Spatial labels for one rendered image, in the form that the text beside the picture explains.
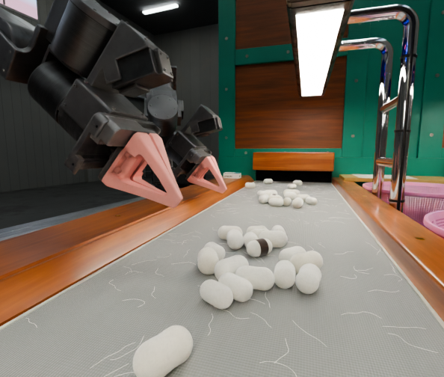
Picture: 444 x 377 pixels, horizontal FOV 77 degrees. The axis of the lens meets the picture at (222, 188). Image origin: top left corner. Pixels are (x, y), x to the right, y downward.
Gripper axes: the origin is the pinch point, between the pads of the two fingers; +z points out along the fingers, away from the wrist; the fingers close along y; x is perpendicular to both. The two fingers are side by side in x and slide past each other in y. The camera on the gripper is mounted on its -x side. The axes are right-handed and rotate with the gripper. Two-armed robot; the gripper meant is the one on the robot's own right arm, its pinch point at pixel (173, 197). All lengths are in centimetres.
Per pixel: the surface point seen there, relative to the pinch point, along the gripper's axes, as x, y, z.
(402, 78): -32.7, 33.0, 10.6
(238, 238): 0.7, 6.1, 8.0
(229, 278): -0.6, -4.9, 9.4
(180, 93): 124, 968, -485
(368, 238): -8.8, 16.6, 21.6
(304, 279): -4.4, -2.9, 14.1
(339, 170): -15, 89, 21
